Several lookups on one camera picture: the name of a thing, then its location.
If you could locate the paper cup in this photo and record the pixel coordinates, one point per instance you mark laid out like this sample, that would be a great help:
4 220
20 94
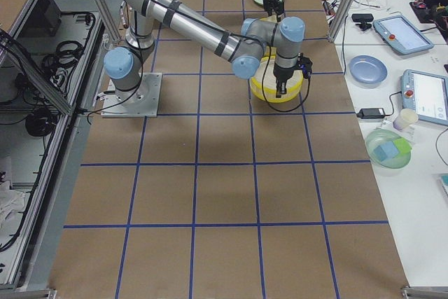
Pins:
405 118

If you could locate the green bowl with blocks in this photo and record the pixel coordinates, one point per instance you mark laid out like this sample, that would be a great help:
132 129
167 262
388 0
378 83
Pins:
388 149

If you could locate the black webcam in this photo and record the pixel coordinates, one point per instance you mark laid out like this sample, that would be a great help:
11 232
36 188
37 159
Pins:
363 20

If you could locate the teach pendant near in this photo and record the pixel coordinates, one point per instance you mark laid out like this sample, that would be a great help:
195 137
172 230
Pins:
426 94

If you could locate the teach pendant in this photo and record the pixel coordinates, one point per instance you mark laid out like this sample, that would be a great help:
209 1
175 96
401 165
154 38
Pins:
426 94
401 35

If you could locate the blue plate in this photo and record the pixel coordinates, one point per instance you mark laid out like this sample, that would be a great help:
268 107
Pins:
367 71

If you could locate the black power adapter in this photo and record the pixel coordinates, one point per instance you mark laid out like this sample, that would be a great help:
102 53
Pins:
371 113

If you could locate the teach pendant far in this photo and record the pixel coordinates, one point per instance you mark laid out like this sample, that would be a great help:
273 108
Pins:
401 35

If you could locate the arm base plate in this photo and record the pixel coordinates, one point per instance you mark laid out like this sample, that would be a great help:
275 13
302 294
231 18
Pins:
143 102

